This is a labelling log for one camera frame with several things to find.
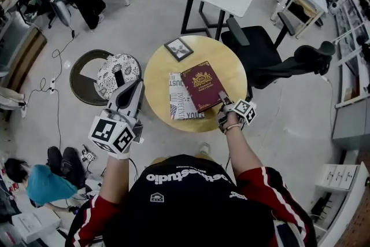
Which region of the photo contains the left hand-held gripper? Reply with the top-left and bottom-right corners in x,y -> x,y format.
88,78 -> 146,158

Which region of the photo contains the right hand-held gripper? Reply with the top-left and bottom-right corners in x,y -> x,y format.
216,90 -> 258,134

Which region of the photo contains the dark red book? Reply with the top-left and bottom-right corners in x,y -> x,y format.
180,60 -> 227,114

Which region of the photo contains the white newsprint book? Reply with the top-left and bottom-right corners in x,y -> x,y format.
168,71 -> 205,121

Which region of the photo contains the person's left forearm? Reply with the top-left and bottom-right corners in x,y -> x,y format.
99,156 -> 131,205

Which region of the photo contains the person's right forearm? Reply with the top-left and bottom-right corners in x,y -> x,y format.
224,127 -> 264,185

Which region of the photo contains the person's right hand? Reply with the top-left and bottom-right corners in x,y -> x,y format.
227,113 -> 241,127

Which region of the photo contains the black phone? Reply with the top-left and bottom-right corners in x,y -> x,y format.
114,70 -> 127,87

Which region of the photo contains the floral patterned seat cushion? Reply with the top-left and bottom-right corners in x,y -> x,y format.
97,53 -> 143,99

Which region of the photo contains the round wicker chair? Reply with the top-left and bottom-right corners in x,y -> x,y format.
69,49 -> 143,106

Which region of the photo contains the round wooden table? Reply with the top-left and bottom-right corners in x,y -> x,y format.
143,35 -> 249,133

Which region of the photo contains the black office chair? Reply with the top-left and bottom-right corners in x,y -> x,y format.
220,12 -> 336,99

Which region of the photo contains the white wristband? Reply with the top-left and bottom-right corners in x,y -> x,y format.
108,150 -> 131,160

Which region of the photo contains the person's black and red shirt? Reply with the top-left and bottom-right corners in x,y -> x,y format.
65,154 -> 319,247

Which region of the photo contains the white shelf unit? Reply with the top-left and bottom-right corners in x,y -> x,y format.
309,161 -> 370,241

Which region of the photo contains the white flat box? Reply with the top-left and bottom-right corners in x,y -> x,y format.
11,207 -> 62,244

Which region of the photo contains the black picture frame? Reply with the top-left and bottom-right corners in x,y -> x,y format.
164,37 -> 194,63

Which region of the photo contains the black floor cable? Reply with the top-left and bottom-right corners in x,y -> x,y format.
21,28 -> 76,151

